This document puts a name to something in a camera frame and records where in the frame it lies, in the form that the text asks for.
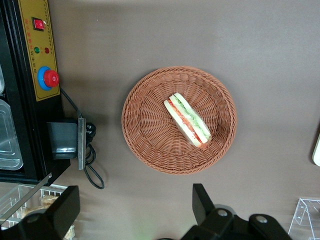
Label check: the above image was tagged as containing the triangle sandwich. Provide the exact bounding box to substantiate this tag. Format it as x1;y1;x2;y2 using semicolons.
163;92;212;148

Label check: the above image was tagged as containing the steel tray in machine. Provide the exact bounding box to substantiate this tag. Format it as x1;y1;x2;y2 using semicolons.
0;64;6;95
0;98;24;172

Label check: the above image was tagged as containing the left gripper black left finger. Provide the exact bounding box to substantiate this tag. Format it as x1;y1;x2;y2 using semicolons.
14;185;81;240

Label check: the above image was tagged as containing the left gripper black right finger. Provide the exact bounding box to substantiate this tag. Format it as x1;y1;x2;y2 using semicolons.
179;183;248;240

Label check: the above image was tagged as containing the black power cable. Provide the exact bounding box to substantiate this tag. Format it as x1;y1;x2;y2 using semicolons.
59;87;105;190

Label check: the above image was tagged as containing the red rocker switch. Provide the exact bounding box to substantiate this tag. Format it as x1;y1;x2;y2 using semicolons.
31;16;48;32

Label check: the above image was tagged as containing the black power plug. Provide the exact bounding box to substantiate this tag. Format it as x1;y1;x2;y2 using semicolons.
84;121;97;141

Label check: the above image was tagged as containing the red emergency stop button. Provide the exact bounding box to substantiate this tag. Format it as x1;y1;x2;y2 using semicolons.
37;66;60;91

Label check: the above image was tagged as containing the black box with metal plate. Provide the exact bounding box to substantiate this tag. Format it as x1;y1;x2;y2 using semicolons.
46;117;87;171

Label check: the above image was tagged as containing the clear acrylic bottle rack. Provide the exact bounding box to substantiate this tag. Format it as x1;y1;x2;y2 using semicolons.
287;197;320;240

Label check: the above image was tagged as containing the round brown wicker basket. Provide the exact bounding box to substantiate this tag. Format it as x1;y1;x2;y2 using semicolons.
121;65;238;175

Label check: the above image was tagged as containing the yellow control panel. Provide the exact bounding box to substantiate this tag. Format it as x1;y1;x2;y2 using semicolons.
17;0;61;102

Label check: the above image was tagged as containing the black sealing machine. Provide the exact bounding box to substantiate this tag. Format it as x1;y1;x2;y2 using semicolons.
0;0;72;186

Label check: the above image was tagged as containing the clear bag of crackers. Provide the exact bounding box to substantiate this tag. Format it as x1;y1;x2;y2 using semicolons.
18;208;38;219
39;194;60;210

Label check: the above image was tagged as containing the silver metal bar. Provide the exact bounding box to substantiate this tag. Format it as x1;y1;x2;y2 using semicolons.
0;172;53;221

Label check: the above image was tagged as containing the white wire basket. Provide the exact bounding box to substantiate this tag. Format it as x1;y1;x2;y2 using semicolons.
0;183;76;240

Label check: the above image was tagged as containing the beige plastic serving tray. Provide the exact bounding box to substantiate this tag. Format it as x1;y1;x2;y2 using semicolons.
311;132;320;167

